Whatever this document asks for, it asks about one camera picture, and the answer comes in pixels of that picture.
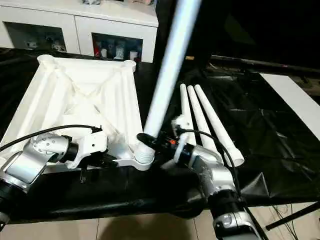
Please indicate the white plastic table leg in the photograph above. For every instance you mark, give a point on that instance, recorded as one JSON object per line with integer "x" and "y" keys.
{"x": 170, "y": 75}
{"x": 185, "y": 105}
{"x": 197, "y": 112}
{"x": 215, "y": 120}

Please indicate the white plastic table top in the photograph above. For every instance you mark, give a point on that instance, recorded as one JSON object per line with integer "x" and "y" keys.
{"x": 62, "y": 100}

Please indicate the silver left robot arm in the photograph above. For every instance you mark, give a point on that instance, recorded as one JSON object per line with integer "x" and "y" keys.
{"x": 27, "y": 162}

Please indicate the black glossy mat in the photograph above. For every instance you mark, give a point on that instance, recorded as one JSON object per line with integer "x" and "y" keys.
{"x": 262, "y": 130}

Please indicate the flat white board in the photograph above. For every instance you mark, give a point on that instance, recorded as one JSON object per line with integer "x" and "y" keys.
{"x": 297, "y": 100}

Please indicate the white glass-door cabinet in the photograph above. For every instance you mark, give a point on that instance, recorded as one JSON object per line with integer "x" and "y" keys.
{"x": 75, "y": 20}

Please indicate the black metal stand bar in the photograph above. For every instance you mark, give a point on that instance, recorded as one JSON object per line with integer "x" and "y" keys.
{"x": 292, "y": 216}

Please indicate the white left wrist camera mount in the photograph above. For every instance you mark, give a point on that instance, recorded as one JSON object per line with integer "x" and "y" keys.
{"x": 90, "y": 145}

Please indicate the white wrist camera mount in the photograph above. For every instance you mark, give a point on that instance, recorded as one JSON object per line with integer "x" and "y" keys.
{"x": 90, "y": 145}
{"x": 182, "y": 122}

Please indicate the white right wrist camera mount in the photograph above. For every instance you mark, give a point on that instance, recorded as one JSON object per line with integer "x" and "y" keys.
{"x": 182, "y": 122}

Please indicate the long black metal rail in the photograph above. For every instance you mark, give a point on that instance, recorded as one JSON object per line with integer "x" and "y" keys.
{"x": 262, "y": 63}

